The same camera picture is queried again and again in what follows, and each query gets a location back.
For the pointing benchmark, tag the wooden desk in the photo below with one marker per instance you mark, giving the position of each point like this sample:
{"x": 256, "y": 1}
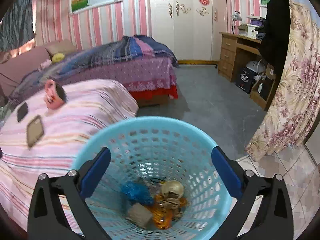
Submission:
{"x": 236, "y": 52}

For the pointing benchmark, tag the pink cartoon mug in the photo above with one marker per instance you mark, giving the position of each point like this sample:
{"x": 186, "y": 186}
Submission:
{"x": 55, "y": 95}

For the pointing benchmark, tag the pink striped bed cover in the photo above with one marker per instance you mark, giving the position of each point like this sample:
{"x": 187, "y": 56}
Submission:
{"x": 91, "y": 106}

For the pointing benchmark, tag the brown cardboard piece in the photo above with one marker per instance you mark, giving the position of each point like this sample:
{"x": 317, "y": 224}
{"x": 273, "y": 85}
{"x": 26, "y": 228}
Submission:
{"x": 139, "y": 215}

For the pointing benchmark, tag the pink plush toy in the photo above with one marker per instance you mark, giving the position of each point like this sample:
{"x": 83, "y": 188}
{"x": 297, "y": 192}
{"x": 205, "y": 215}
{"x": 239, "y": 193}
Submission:
{"x": 45, "y": 65}

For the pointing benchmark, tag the cream paper bowl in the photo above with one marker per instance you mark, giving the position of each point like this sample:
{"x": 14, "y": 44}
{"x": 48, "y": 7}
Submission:
{"x": 172, "y": 186}

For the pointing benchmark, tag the brown phone case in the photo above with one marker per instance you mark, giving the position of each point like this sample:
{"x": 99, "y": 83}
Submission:
{"x": 35, "y": 131}

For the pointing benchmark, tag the purple bed with plaid quilt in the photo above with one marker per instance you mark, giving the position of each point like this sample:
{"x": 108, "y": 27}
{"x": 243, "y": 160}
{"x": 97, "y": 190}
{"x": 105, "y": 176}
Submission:
{"x": 142, "y": 65}

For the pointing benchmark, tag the orange snack wrapper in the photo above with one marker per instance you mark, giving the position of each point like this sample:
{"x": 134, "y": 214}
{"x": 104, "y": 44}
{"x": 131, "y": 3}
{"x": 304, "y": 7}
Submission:
{"x": 160, "y": 220}

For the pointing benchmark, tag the floral curtain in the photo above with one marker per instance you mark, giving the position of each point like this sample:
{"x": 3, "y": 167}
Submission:
{"x": 295, "y": 106}

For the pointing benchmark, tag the brown pillow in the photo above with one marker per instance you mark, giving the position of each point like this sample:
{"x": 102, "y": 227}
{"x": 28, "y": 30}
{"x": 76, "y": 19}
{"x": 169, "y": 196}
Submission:
{"x": 65, "y": 47}

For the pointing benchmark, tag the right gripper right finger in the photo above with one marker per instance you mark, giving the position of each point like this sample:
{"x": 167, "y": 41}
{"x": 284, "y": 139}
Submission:
{"x": 274, "y": 219}

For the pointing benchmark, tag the white printer on desk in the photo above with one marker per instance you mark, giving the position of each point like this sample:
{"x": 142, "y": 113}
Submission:
{"x": 248, "y": 29}

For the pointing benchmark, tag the black phone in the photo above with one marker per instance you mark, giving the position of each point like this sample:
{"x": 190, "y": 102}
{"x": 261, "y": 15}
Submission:
{"x": 22, "y": 112}

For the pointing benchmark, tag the white wardrobe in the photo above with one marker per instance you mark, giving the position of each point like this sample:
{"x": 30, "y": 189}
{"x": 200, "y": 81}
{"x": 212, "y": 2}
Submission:
{"x": 184, "y": 26}

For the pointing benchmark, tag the yellow plush toy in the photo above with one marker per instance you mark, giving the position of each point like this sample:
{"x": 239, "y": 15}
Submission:
{"x": 57, "y": 57}

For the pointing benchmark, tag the blue plastic scrunchy ball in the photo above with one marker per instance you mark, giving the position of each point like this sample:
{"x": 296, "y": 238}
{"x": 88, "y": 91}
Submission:
{"x": 137, "y": 193}

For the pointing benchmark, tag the desk lamp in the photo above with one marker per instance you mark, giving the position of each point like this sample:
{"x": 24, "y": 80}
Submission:
{"x": 236, "y": 17}

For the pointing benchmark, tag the black box under desk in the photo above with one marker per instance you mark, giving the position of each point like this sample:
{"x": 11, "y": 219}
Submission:
{"x": 246, "y": 79}

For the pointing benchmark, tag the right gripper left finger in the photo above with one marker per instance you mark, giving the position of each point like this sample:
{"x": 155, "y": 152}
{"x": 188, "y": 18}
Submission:
{"x": 47, "y": 220}

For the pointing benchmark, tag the light blue plastic basket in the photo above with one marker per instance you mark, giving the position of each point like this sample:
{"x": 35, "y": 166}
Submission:
{"x": 148, "y": 150}

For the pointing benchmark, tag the black hanging garment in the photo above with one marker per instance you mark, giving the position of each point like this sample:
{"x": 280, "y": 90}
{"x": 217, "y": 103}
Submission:
{"x": 274, "y": 45}

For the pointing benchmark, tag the white helmet under desk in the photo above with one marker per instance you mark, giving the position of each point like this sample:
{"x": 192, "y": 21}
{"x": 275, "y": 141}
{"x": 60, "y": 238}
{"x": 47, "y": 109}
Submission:
{"x": 256, "y": 66}

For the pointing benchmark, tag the dark window curtain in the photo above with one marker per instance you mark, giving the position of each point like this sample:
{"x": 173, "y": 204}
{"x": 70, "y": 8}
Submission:
{"x": 17, "y": 25}

